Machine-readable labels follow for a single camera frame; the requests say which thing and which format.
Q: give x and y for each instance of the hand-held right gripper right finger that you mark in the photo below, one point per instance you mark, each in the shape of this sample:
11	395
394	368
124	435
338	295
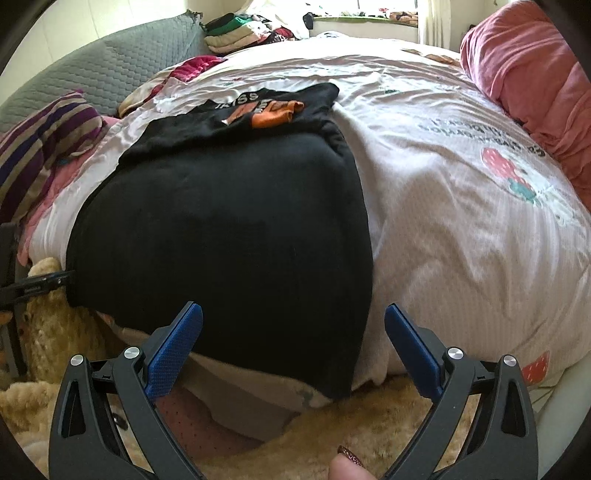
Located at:
415	350

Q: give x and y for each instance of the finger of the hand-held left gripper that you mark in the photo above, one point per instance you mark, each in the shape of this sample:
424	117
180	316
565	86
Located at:
46	284

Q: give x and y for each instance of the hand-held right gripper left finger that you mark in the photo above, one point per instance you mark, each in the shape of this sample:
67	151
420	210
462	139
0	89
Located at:
171	355

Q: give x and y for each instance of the black sweater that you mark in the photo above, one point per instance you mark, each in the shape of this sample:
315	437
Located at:
207	230

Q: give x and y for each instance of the stack of folded clothes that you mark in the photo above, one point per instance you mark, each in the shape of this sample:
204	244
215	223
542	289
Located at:
235	32

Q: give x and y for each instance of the pile of mixed clothes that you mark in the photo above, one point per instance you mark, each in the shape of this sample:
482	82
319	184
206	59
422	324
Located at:
281	36

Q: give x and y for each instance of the person's right hand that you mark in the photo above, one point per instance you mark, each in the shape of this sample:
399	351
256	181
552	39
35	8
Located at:
348	468

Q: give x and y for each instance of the person's pink dotted pants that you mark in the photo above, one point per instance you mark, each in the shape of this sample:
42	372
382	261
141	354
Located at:
198	424

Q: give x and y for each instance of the pink printed quilt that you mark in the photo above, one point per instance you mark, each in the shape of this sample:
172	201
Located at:
438	230

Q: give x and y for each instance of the purple striped pillow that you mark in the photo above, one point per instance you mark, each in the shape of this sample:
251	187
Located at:
41	138

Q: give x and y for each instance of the beige fluffy rug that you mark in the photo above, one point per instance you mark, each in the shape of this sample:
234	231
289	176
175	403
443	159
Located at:
277	443

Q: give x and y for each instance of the grey quilted headboard cover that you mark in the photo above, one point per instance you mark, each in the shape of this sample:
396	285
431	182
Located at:
115	69

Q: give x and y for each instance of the magenta patterned blanket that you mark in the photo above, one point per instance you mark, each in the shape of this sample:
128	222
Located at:
198	67

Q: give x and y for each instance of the rolled pink duvet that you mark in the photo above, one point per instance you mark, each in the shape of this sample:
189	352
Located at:
531	69

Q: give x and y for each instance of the cream curtain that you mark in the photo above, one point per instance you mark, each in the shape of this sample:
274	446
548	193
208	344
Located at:
431	21

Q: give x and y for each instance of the small dark object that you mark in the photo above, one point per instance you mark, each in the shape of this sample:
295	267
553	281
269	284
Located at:
308	21

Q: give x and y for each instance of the window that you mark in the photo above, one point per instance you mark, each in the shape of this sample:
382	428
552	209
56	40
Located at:
388	5

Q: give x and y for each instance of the white sheer curtain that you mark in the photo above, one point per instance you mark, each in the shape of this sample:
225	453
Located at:
286	14

